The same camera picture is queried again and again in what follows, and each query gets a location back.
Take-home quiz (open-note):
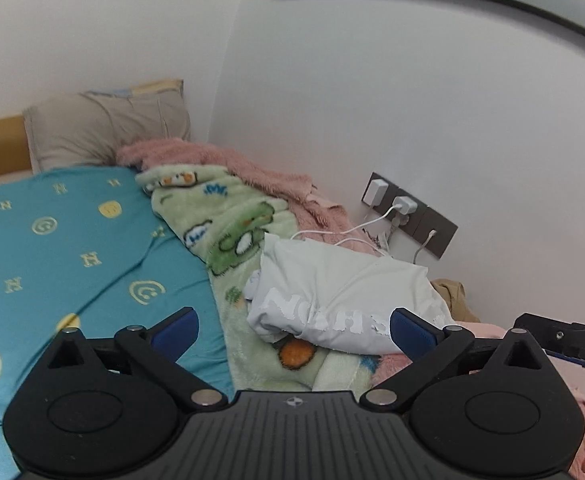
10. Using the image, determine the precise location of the dark wall socket panel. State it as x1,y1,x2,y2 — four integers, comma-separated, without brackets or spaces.
361,172,459,260

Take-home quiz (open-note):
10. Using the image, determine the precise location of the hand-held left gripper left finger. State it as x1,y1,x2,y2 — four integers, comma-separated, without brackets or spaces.
46,306,228,409

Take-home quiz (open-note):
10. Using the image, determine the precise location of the beige pillow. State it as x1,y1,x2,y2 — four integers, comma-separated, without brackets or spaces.
22,91,192,174

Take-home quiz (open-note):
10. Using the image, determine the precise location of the white plug charger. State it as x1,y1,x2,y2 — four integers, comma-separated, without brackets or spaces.
389,195,417,219
364,179,389,208

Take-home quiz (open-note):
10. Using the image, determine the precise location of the yellow headboard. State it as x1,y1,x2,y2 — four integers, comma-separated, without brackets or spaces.
0,115,34,184

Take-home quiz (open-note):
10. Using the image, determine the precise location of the pink fluffy blanket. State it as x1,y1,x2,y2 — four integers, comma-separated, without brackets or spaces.
116,137,389,259

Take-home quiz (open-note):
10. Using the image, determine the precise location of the pink bed sheet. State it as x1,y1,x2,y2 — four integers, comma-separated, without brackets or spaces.
372,321,585,480

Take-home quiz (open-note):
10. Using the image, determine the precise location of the white charging cable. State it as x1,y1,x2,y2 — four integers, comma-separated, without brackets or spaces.
412,229,438,265
291,209,399,259

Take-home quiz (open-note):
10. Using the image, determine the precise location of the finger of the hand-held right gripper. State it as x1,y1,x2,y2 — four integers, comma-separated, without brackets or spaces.
514,312,585,377

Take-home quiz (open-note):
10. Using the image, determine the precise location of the tan cloth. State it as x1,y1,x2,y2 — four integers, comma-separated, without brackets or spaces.
429,278,481,324

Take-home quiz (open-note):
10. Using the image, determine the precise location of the green cartoon fleece blanket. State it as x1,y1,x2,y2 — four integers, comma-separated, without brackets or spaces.
135,162,389,394

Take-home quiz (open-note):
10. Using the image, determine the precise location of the white printed t-shirt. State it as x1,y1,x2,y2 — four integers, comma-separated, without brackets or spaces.
245,232,456,357

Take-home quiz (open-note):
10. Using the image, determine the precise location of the yellow and blue pillow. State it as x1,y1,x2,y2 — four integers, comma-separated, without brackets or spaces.
84,78,186,100

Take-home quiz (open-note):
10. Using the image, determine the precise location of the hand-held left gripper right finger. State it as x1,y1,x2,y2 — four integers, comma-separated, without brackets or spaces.
364,308,546,412

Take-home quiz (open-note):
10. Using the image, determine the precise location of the teal patterned bed sheet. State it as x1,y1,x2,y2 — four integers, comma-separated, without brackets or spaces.
0,165,236,480

